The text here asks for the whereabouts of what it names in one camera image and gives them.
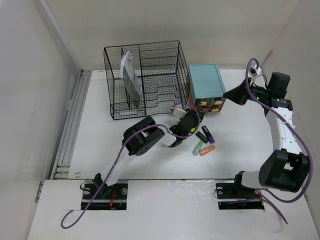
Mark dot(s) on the purple highlighter marker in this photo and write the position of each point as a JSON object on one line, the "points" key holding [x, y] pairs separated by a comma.
{"points": [[208, 134]]}

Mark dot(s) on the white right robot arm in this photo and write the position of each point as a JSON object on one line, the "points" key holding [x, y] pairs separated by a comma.
{"points": [[287, 167]]}

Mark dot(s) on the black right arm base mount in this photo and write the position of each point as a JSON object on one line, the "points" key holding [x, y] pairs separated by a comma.
{"points": [[232, 197]]}

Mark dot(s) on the blue orange drawer box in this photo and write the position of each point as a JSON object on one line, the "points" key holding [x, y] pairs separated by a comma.
{"points": [[206, 87]]}

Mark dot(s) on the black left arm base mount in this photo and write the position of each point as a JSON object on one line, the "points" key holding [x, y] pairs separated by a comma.
{"points": [[113, 199]]}

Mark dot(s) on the orange correction tape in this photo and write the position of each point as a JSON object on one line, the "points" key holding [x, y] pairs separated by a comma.
{"points": [[206, 150]]}

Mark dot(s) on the aluminium rail frame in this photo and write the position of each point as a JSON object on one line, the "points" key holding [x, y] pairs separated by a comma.
{"points": [[62, 158]]}

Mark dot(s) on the black wire mesh desk organizer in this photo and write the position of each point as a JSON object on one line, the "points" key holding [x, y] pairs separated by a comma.
{"points": [[161, 69]]}

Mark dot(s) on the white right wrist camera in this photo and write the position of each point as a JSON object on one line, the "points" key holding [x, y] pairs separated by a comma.
{"points": [[255, 71]]}

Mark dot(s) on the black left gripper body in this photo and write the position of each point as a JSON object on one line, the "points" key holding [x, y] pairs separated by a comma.
{"points": [[196, 120]]}

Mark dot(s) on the green correction tape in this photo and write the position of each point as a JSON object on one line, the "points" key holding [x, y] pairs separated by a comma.
{"points": [[198, 147]]}

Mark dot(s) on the yellow highlighter marker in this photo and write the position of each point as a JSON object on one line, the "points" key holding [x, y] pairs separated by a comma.
{"points": [[201, 136]]}

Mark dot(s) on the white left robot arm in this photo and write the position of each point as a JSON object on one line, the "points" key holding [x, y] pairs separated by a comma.
{"points": [[140, 138]]}

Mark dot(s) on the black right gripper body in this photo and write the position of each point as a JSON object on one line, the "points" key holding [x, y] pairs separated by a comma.
{"points": [[258, 93]]}

